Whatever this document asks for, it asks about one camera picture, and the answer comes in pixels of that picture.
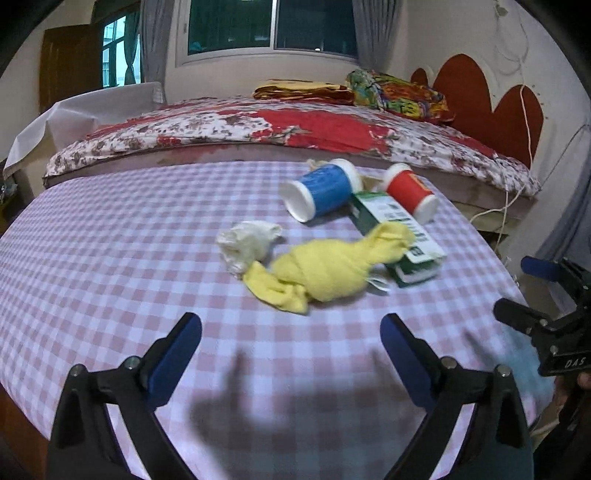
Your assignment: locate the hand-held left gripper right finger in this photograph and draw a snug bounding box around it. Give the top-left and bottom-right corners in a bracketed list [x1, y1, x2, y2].
[379, 313, 536, 480]

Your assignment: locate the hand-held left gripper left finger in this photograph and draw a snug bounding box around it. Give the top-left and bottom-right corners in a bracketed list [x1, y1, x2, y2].
[46, 312, 203, 480]

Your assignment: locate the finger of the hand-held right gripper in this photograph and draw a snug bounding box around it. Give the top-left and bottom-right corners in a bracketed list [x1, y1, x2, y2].
[493, 298, 555, 340]
[521, 256, 591, 310]

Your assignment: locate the light blue cloth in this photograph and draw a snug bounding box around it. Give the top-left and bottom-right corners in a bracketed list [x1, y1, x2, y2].
[501, 330, 555, 407]

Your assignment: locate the yellow cloth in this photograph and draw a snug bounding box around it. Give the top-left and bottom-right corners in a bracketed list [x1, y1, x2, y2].
[242, 223, 416, 317]

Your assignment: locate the white tissue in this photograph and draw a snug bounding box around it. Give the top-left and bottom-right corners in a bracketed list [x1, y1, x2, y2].
[216, 220, 283, 278]

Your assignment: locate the green white carton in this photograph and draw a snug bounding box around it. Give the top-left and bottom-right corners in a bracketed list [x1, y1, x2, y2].
[351, 190, 448, 288]

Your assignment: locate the red paper cup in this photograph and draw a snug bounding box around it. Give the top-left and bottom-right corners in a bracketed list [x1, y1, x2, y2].
[384, 162, 439, 225]

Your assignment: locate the blue paper cup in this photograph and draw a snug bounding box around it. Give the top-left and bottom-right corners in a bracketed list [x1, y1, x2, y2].
[278, 158, 365, 223]

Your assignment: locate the grey patterned curtain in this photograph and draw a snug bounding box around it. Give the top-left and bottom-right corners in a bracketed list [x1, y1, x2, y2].
[536, 203, 591, 266]

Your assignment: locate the purple checkered tablecloth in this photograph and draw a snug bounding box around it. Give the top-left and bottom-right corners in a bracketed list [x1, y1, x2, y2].
[0, 159, 555, 480]

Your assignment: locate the colourful printed pillow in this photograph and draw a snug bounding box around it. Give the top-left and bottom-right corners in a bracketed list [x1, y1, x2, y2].
[346, 69, 455, 124]

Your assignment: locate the red floral bedspread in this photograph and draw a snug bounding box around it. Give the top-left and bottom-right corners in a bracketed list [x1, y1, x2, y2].
[44, 96, 542, 198]

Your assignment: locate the white cover sheet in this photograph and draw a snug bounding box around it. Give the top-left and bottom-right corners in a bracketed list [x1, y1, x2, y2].
[2, 82, 164, 178]

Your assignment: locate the folded yellow red blanket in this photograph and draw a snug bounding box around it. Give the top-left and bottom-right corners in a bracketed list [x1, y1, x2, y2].
[252, 79, 356, 106]

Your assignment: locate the wooden door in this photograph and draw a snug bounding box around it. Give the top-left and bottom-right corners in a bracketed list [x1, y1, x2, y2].
[39, 25, 105, 114]

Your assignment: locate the green barred window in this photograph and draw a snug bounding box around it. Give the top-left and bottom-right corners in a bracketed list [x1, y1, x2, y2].
[102, 11, 141, 88]

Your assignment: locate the white framed window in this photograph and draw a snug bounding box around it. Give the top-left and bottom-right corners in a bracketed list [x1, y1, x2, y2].
[178, 0, 365, 70]

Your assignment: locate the black cable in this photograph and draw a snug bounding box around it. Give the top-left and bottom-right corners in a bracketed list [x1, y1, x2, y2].
[540, 129, 591, 185]

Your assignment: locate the long white cable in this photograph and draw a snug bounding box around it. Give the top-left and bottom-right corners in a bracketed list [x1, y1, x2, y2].
[471, 0, 533, 259]

